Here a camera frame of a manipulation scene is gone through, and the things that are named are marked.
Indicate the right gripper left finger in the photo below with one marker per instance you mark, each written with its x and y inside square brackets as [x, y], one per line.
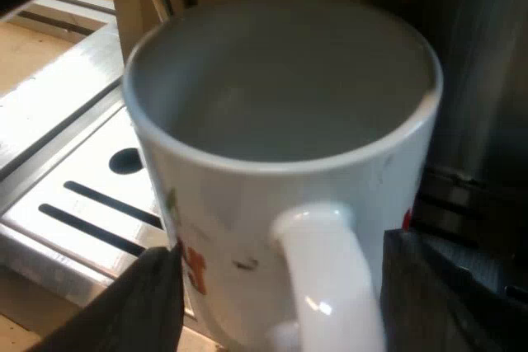
[132, 306]

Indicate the white mug with red and black print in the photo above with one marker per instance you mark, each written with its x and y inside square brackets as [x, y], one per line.
[284, 187]

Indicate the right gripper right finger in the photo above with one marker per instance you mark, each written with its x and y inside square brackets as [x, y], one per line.
[437, 298]

